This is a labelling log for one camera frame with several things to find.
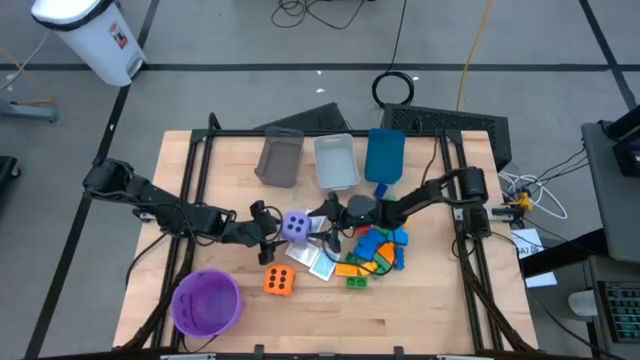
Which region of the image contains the backlit keyboard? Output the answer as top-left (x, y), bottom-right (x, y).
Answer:
top-left (597, 279), bottom-right (640, 345)

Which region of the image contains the yellow cable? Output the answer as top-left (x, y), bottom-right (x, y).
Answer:
top-left (454, 0), bottom-right (495, 112)

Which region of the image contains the dark grey plastic bin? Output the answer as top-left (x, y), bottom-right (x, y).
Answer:
top-left (253, 126), bottom-right (306, 190)

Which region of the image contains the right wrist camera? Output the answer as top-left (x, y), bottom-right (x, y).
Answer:
top-left (346, 194), bottom-right (380, 220)

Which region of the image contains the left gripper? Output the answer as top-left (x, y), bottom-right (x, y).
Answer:
top-left (222, 199), bottom-right (290, 267)

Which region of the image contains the playing card box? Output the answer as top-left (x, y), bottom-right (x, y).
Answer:
top-left (308, 248), bottom-right (342, 283)
top-left (284, 243), bottom-right (322, 268)
top-left (304, 208), bottom-right (329, 236)

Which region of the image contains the white cable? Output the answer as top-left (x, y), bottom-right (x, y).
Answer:
top-left (498, 171), bottom-right (570, 221)

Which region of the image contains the purple foam die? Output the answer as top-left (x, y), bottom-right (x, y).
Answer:
top-left (280, 210), bottom-right (313, 245)

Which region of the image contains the grey desk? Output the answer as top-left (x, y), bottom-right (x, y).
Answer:
top-left (580, 103), bottom-right (640, 265)

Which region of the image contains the blue plastic bin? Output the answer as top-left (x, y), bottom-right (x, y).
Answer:
top-left (363, 127), bottom-right (407, 186)

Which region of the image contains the white pedal trash can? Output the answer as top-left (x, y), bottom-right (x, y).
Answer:
top-left (30, 0), bottom-right (148, 88)

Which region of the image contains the purple plastic bucket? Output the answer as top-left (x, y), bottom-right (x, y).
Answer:
top-left (170, 268), bottom-right (245, 340)

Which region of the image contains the tangled black cable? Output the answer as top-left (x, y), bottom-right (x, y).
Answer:
top-left (271, 0), bottom-right (367, 31)

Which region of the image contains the orange foam die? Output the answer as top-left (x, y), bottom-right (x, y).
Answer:
top-left (263, 264), bottom-right (296, 297)

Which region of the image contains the light grey plastic bin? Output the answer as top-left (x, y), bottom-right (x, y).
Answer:
top-left (312, 132), bottom-right (362, 192)

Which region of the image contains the grey stand foot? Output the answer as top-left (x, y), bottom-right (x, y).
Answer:
top-left (0, 97), bottom-right (60, 124)

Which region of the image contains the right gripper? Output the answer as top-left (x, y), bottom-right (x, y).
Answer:
top-left (308, 192), bottom-right (401, 254)

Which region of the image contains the orange toy brick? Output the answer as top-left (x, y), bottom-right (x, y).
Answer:
top-left (376, 241), bottom-right (398, 267)

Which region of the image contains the white rounded object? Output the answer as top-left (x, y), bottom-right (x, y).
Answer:
top-left (567, 289), bottom-right (600, 318)

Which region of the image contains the black mesh computer case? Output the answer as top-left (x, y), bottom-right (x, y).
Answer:
top-left (381, 102), bottom-right (513, 172)

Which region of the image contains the coiled black cable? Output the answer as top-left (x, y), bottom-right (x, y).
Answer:
top-left (371, 0), bottom-right (416, 109)

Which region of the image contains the white paper sheet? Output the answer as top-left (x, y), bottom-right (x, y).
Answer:
top-left (510, 228), bottom-right (559, 289)

